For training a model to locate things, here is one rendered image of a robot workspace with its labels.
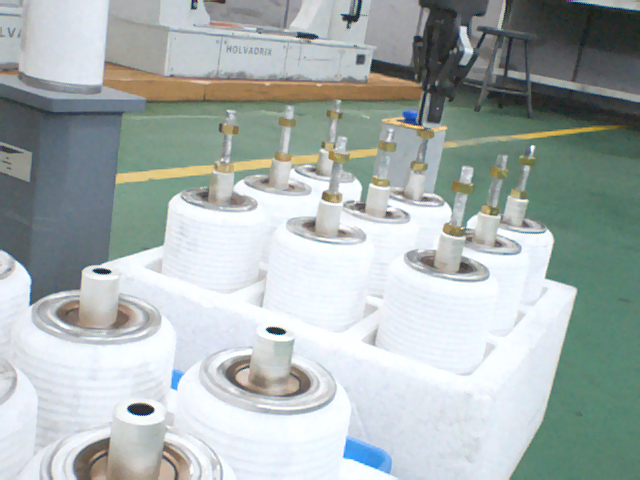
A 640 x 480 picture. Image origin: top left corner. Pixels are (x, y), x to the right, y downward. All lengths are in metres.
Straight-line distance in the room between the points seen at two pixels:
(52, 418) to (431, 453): 0.33
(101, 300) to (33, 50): 0.60
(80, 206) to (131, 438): 0.74
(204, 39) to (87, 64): 2.40
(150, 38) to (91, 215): 2.32
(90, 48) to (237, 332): 0.45
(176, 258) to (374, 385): 0.23
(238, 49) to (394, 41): 2.97
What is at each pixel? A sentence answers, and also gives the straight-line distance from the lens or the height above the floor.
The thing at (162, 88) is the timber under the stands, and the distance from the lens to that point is 3.21.
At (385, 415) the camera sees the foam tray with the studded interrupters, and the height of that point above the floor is 0.14.
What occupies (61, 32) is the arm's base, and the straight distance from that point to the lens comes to 1.05.
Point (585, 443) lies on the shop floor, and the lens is 1.09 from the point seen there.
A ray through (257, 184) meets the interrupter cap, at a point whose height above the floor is 0.25.
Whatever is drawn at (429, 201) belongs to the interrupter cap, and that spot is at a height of 0.25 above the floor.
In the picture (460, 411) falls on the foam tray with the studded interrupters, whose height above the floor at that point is 0.16.
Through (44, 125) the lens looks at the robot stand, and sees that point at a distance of 1.04.
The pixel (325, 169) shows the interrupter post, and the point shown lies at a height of 0.26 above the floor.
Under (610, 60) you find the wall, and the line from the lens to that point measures 5.85.
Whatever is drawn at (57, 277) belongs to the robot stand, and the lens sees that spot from 1.09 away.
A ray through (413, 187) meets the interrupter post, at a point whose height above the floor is 0.27.
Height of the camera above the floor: 0.45
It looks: 16 degrees down
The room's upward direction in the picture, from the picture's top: 10 degrees clockwise
